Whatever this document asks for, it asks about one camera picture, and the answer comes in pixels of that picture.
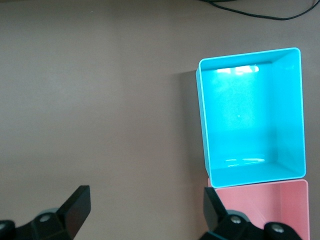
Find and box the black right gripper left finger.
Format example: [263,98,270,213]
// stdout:
[0,184,91,240]

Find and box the pink plastic bin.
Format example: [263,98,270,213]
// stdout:
[207,178,311,240]

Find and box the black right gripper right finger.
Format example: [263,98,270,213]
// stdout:
[199,186,301,240]

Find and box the long black loose cable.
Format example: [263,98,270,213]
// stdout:
[199,0,317,21]

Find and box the blue plastic bin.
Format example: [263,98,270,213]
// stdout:
[195,47,307,189]

